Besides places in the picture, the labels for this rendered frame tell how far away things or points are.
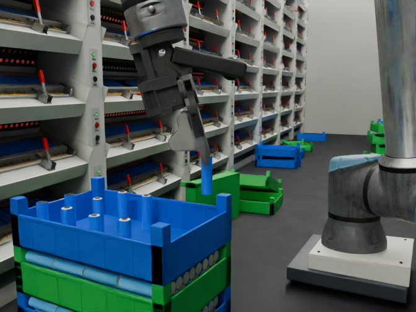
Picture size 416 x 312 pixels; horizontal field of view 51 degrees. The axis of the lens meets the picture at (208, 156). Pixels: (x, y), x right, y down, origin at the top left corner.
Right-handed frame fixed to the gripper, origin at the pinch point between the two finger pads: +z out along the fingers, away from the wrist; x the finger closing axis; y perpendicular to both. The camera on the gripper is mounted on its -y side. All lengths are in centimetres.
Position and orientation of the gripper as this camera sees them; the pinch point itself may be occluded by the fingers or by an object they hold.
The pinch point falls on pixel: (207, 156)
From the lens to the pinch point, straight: 69.7
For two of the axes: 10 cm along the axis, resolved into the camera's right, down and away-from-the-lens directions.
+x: 0.1, 1.6, -9.9
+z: 2.6, 9.5, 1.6
